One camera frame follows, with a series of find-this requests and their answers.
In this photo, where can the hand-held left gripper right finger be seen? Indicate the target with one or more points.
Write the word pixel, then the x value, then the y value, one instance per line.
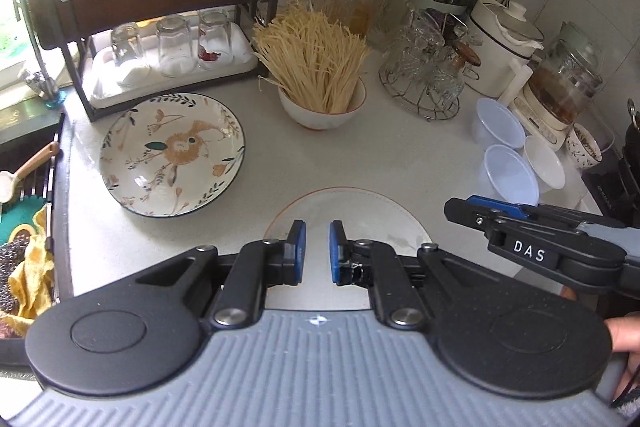
pixel 334 252

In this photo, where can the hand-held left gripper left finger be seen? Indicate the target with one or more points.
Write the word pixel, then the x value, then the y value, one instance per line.
pixel 299 252

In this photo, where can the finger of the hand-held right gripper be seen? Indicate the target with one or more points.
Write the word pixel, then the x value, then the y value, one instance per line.
pixel 495 203
pixel 520 247

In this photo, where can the translucent plastic bowl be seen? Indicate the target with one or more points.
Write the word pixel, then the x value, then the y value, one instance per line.
pixel 497 122
pixel 507 172

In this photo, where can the white plate with brown rim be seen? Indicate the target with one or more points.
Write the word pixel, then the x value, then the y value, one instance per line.
pixel 360 212

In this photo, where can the person's right hand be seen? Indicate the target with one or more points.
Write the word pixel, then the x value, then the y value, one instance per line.
pixel 627 332

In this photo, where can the white plastic bowl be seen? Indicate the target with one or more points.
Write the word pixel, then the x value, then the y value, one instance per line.
pixel 546 159

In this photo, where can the black kitchen appliance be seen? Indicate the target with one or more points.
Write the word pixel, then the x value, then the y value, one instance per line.
pixel 615 187

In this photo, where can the small floral ceramic bowl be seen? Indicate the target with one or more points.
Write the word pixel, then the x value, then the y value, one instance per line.
pixel 584 147

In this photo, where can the white ceramic noodle bowl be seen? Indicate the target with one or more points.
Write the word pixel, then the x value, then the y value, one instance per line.
pixel 320 119

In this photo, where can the glass kettle on cream base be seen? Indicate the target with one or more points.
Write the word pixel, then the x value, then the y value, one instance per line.
pixel 565 77

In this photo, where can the white pot with lid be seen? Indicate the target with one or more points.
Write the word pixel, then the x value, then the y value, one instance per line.
pixel 492 57

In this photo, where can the glass jar with wooden lid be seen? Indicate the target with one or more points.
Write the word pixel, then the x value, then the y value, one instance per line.
pixel 462 59

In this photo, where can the floral ceramic plate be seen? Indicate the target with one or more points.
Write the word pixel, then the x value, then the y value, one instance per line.
pixel 172 157

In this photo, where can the cluster of glass cups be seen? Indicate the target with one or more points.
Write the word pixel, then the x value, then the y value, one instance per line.
pixel 417 52

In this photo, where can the purple small bowl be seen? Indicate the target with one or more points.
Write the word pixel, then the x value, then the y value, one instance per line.
pixel 450 21

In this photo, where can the bundle of dried noodles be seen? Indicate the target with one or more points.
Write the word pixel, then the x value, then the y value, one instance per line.
pixel 310 52

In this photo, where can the white drip tray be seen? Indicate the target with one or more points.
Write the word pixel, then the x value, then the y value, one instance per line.
pixel 150 79

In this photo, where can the clear drinking glass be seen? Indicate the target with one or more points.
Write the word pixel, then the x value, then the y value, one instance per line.
pixel 215 37
pixel 127 44
pixel 174 42

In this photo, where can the yellow dish cloth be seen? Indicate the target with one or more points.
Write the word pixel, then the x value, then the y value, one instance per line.
pixel 37 267

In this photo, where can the green sink mat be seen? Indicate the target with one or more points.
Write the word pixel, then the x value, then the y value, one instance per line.
pixel 20 214

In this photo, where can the dark scrub sponge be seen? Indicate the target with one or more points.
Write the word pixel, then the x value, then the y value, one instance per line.
pixel 12 272

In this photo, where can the metal faucet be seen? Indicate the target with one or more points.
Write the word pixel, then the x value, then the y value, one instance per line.
pixel 35 52

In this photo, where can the dark metal shelf rack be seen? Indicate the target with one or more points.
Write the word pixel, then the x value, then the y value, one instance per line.
pixel 50 22

